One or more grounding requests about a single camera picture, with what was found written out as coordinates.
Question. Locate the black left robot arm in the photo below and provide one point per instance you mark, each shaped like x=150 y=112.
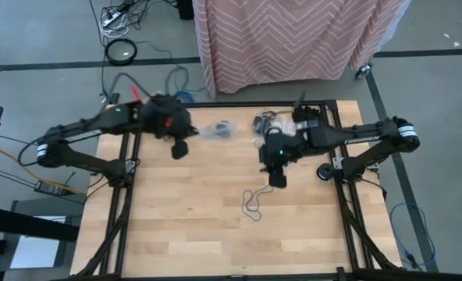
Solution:
x=79 y=132

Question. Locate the pink chevron cloth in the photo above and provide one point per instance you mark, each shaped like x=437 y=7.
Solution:
x=285 y=39

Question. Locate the black aluminium frame rail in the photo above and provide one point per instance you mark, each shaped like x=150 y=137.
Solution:
x=285 y=278
x=235 y=104
x=352 y=203
x=136 y=148
x=126 y=148
x=329 y=117

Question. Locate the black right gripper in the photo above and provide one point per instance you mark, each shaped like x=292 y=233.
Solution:
x=281 y=150

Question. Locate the clear zip bag stack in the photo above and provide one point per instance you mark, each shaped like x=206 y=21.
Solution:
x=211 y=130

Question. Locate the white power strip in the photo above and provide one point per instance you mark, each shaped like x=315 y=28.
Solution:
x=111 y=18

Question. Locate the red tape patch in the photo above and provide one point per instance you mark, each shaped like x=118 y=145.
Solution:
x=168 y=123

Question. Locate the clear plastic zip bag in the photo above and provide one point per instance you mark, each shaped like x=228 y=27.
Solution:
x=285 y=125
x=295 y=126
x=264 y=121

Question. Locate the wide black rubber band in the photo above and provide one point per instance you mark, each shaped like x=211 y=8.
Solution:
x=269 y=114

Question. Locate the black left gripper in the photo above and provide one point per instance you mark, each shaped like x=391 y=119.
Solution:
x=172 y=119

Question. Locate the black tape roll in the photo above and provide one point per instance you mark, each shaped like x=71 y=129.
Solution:
x=320 y=171

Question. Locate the red tape strip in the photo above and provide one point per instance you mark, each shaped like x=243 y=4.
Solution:
x=134 y=93

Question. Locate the teal rubber band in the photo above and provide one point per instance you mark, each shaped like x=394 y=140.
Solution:
x=244 y=197

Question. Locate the black bench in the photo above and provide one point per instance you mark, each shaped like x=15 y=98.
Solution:
x=20 y=226

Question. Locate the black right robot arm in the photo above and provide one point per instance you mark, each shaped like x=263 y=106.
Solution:
x=352 y=136

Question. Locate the black floor box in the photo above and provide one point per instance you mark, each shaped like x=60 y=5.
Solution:
x=185 y=9

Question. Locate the black power adapter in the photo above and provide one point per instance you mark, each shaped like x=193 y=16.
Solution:
x=51 y=189

